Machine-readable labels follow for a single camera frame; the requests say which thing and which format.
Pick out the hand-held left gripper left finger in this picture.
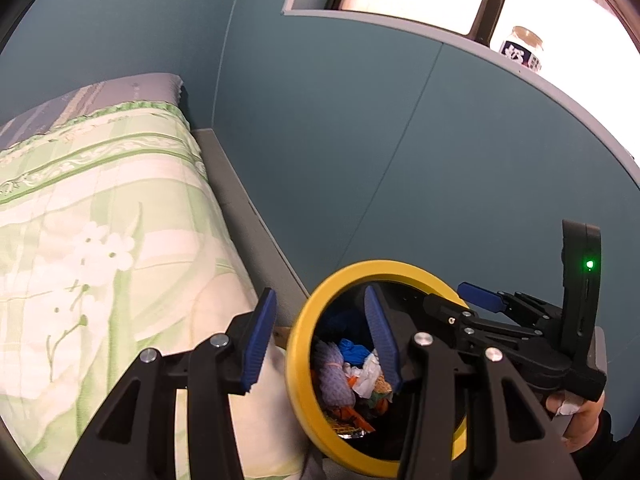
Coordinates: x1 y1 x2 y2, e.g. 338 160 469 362
57 287 278 480

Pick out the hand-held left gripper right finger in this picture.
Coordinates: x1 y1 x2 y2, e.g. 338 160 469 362
364 284 583 480

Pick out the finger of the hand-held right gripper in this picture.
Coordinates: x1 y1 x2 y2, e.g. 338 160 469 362
422 292 546 356
457 282 564 329

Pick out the blue plastic scrap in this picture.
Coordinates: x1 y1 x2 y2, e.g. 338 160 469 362
337 338 373 367

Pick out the white tissue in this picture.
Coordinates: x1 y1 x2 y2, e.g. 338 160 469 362
347 350 383 396

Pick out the yellow-rimmed black trash bin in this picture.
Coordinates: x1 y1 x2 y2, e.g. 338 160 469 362
285 260 473 478

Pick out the orange peel small piece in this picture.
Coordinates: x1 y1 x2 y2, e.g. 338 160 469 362
322 410 363 440

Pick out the person's right forearm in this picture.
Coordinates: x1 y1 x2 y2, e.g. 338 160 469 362
570 407 623 471

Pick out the person's right hand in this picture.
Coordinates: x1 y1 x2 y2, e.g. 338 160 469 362
545 387 603 453

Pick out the green floral quilt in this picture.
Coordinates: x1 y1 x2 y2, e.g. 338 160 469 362
0 100 311 478

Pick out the clear jar with blue label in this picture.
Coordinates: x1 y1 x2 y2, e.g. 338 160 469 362
500 26 544 72

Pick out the dark-framed window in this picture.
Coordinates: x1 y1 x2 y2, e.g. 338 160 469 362
281 0 640 176

